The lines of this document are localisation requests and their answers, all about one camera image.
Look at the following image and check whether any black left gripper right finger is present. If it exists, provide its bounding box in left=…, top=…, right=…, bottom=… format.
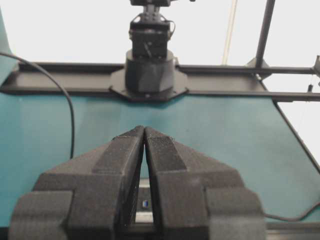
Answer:
left=144, top=127, right=267, bottom=240

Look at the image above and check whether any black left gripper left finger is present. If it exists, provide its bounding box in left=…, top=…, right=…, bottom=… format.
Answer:
left=8, top=126, right=144, bottom=240

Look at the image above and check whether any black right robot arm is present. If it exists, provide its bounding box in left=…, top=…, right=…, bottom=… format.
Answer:
left=125, top=0, right=267, bottom=240

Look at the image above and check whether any black USB hub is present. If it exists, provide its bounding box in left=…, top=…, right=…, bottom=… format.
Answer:
left=136, top=187, right=152, bottom=212

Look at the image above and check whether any black bench vise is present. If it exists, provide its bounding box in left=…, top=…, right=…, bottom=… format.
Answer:
left=135, top=178, right=154, bottom=224

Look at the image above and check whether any black hub power cable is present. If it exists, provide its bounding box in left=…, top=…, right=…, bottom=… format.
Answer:
left=262, top=199, right=320, bottom=222

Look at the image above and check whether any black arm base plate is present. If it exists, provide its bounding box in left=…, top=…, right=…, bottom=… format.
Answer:
left=109, top=69, right=189, bottom=103

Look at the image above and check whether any black aluminium frame rail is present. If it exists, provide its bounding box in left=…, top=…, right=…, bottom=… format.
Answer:
left=0, top=61, right=320, bottom=103

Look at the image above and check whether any black USB plug cable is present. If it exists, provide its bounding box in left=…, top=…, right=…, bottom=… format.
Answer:
left=0, top=51, right=76, bottom=161

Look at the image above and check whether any black upright frame post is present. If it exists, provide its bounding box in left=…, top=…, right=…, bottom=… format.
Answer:
left=246, top=0, right=277, bottom=70

